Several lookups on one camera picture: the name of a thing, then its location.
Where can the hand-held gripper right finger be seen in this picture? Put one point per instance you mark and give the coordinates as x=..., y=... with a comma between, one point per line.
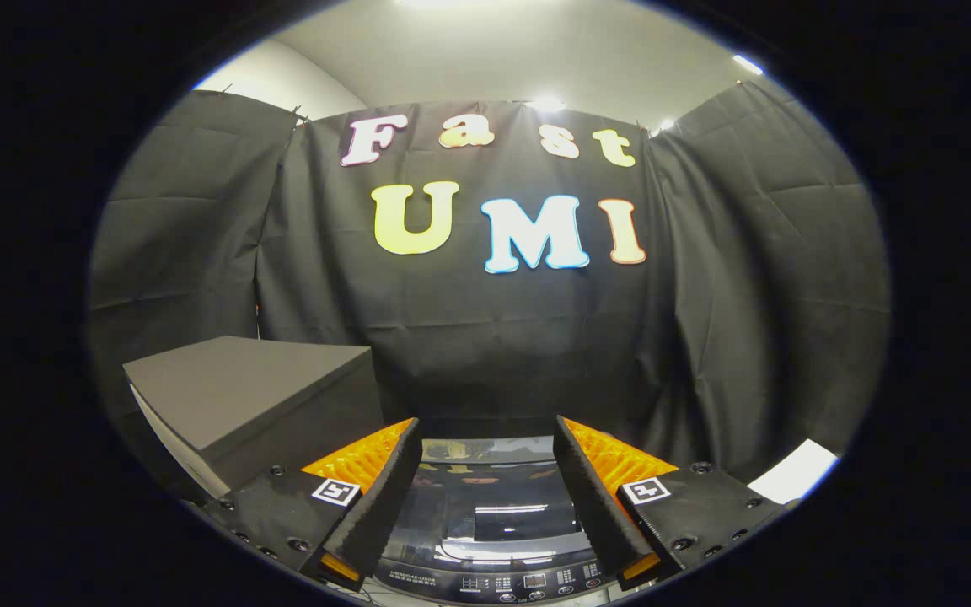
x=591, y=497

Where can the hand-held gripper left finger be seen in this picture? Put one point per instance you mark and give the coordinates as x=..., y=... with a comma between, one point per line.
x=380, y=497

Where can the grey top-load washing machine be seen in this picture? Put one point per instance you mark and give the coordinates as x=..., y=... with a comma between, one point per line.
x=452, y=583

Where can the grey cabinet with black top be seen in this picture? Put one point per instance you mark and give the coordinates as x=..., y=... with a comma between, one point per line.
x=241, y=379

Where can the white flat panel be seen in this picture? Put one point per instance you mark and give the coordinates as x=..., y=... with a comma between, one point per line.
x=793, y=472

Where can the black backdrop cloth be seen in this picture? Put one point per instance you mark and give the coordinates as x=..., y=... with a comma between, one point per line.
x=705, y=295

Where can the ceiling light panel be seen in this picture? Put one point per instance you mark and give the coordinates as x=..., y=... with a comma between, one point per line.
x=439, y=2
x=546, y=103
x=748, y=64
x=663, y=126

